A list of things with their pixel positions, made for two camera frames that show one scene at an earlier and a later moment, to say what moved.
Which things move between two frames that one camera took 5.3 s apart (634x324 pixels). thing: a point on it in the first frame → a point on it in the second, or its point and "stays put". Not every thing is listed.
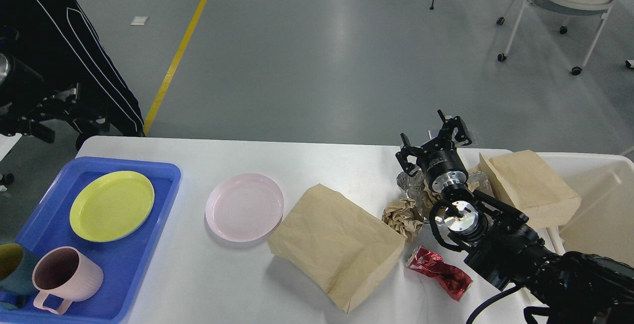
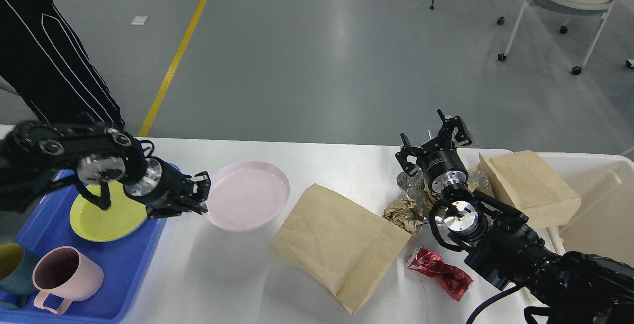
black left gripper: (24, 121) → (164, 186)
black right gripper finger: (449, 124) stays put
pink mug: (66, 273) stays put
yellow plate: (111, 206) stays put
